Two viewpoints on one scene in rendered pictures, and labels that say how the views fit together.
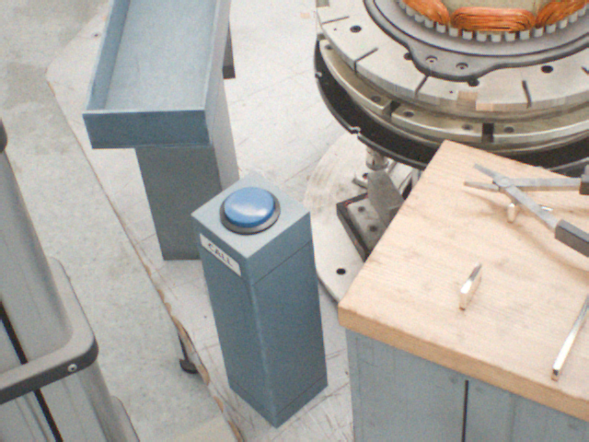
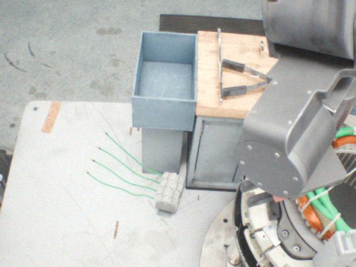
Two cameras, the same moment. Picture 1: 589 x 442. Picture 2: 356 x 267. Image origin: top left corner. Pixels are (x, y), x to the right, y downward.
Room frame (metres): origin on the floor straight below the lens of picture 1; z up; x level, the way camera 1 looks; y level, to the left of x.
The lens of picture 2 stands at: (0.90, -0.59, 1.63)
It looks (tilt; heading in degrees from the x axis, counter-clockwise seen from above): 55 degrees down; 144
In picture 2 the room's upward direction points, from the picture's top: 5 degrees clockwise
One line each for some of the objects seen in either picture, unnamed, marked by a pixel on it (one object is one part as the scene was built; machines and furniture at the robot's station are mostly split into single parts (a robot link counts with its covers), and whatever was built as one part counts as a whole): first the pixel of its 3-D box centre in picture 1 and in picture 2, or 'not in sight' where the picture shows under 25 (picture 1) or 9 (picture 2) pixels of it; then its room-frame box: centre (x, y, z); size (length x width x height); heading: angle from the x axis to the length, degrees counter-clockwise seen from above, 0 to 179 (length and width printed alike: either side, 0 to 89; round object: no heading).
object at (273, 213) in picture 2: not in sight; (273, 207); (0.76, -0.32, 1.10); 0.03 x 0.01 x 0.01; 150
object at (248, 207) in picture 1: (248, 205); not in sight; (0.63, 0.04, 1.04); 0.04 x 0.04 x 0.01
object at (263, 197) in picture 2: not in sight; (264, 197); (0.77, -0.37, 1.19); 0.04 x 0.01 x 0.02; 77
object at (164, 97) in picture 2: not in sight; (164, 113); (0.43, -0.28, 0.92); 0.17 x 0.11 x 0.28; 146
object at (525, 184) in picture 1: (539, 184); (261, 85); (0.57, -0.18, 1.09); 0.06 x 0.01 x 0.01; 81
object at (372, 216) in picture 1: (376, 209); not in sight; (0.78, -0.08, 0.85); 0.06 x 0.04 x 0.05; 16
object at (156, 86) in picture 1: (184, 133); not in sight; (0.85, 0.10, 0.92); 0.25 x 0.11 x 0.28; 172
